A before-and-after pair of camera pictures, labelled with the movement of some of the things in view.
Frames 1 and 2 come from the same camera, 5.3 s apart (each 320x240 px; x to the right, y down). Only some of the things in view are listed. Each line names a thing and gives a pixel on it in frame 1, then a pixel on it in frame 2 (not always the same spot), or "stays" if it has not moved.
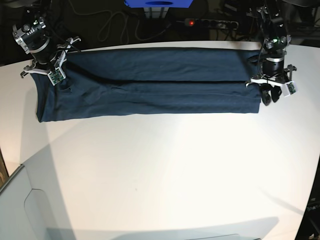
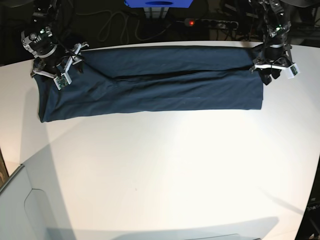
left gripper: [283, 78] → [280, 62]
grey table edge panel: [32, 206] stays
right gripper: [34, 65] → [57, 65]
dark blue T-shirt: [141, 81] stays
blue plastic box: [158, 3] stays
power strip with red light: [211, 23] stays
